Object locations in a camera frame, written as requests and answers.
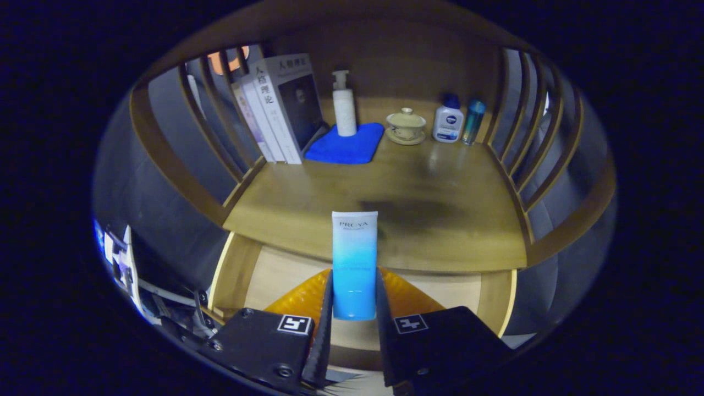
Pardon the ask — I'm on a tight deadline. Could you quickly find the thick white and dark book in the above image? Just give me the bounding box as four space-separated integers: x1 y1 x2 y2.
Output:
249 53 325 164

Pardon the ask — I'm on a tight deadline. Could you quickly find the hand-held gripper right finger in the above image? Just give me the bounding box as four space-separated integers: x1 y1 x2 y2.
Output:
375 266 515 396

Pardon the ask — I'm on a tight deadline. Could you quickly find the white lotion bottle blue cap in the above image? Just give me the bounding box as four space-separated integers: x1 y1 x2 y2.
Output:
432 93 464 144

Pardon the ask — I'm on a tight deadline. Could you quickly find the blue folded cloth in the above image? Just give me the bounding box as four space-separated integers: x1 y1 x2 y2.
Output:
305 122 386 165

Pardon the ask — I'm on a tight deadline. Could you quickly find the blue gradient cosmetic tube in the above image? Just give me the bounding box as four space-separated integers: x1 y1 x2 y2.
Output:
331 211 379 321

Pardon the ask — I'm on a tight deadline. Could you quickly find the wooden countertop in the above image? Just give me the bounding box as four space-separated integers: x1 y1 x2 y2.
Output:
223 99 529 273

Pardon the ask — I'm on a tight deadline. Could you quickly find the beige lidded teacup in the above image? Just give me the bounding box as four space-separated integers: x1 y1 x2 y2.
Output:
386 108 427 146

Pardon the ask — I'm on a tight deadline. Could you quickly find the white wall shelf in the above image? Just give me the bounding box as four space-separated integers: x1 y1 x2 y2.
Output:
103 224 145 317

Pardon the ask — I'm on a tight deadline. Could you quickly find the slim teal bottle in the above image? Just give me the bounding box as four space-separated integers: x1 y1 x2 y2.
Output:
461 99 487 146

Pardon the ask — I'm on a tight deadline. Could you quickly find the white pump bottle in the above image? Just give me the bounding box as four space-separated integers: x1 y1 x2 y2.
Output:
332 70 358 137

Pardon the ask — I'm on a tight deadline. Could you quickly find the thin white book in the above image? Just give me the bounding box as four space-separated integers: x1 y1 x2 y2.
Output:
240 77 287 163

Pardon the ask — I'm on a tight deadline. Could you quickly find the wooden drawer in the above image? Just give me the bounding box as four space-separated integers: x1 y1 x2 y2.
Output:
208 231 519 375

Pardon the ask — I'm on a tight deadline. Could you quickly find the thin purple book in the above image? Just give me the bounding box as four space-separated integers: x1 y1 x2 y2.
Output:
231 82 274 163

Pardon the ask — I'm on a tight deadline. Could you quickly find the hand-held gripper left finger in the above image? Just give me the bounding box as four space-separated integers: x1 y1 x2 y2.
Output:
201 268 335 396

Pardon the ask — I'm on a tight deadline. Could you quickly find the wooden cabinet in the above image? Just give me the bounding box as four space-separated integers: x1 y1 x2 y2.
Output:
129 0 617 270

